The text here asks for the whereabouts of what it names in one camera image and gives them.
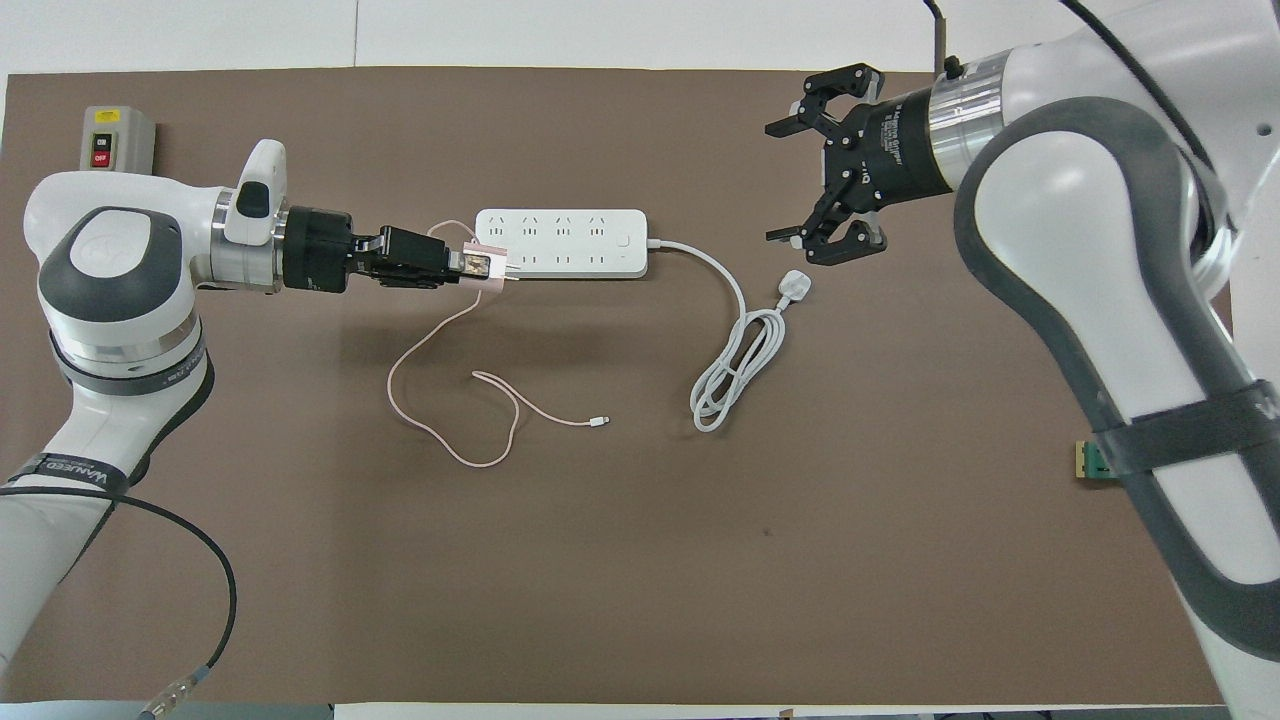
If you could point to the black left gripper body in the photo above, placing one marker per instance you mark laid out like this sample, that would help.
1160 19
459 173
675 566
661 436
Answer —
318 250

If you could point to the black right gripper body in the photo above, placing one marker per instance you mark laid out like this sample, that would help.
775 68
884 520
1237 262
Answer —
895 150

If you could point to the pink charger adapter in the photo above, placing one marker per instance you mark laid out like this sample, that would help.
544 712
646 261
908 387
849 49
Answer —
485 285

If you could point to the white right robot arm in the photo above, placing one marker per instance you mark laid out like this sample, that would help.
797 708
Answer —
1080 220

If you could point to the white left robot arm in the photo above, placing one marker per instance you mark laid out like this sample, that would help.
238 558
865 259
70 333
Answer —
110 270

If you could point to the white power strip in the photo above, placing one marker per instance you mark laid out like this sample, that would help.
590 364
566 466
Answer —
580 243

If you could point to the brown table mat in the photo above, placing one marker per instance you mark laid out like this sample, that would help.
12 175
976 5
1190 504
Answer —
640 560

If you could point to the grey push-button switch box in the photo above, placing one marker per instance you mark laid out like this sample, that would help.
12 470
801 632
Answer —
115 140

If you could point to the green knife switch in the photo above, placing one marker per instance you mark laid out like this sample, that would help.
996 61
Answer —
1090 462

